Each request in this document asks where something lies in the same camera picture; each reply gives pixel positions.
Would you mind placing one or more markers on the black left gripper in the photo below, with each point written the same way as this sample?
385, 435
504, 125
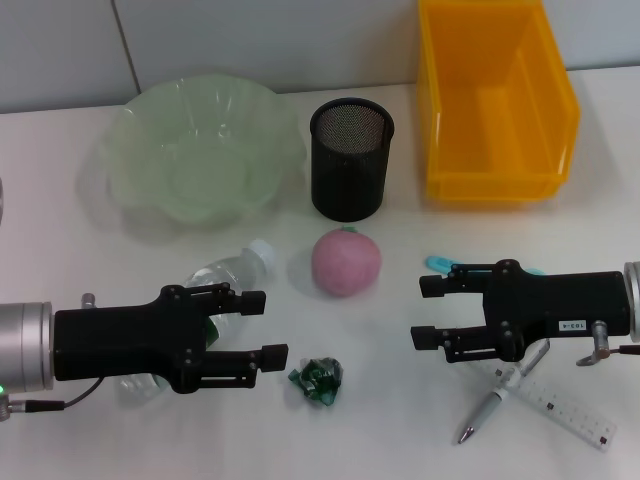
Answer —
115, 340

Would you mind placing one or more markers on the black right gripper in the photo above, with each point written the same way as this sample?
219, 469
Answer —
560, 302

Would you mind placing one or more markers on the clear plastic water bottle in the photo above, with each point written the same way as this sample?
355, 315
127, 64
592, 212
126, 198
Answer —
225, 270

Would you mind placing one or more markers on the green plastic wrapper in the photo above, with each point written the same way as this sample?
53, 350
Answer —
317, 380

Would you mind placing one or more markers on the pink peach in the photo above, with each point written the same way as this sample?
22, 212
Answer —
345, 262

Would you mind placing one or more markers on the blue scissors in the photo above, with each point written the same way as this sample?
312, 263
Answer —
437, 262

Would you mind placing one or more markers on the white silver ballpoint pen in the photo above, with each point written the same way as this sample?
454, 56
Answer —
492, 400

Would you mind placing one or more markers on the black mesh pen holder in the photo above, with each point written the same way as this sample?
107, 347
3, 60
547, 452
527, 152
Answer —
350, 170

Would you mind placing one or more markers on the transparent plastic ruler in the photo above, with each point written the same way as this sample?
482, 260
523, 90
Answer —
575, 415

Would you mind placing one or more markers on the green glass fruit bowl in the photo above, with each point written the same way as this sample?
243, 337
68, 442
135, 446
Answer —
200, 150

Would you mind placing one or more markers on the yellow plastic bin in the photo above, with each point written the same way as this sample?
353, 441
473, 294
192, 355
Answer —
500, 150

